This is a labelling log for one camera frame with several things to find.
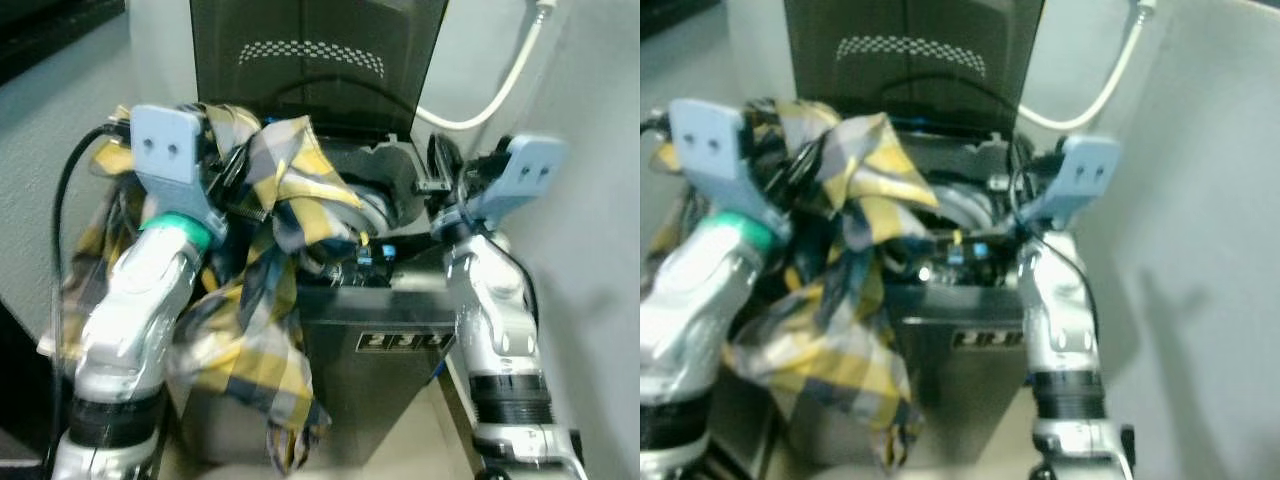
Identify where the dark translucent washer lid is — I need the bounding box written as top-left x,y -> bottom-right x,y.
188,0 -> 450,143
782,0 -> 1047,139

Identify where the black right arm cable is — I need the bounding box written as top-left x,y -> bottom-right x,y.
452,165 -> 543,336
1008,160 -> 1103,336

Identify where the yellow grey plaid shirt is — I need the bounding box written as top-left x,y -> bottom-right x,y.
40,100 -> 373,477
648,96 -> 943,473

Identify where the white water hose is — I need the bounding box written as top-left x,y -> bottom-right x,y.
414,0 -> 560,133
1017,0 -> 1160,132

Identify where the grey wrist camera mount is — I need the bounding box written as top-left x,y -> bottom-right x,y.
1028,134 -> 1122,231
667,96 -> 793,243
452,134 -> 570,233
129,104 -> 229,241

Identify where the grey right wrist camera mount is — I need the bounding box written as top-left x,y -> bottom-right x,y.
452,134 -> 570,233
1028,134 -> 1122,231

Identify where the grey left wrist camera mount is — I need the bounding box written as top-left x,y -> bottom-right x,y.
667,96 -> 793,243
129,104 -> 229,241

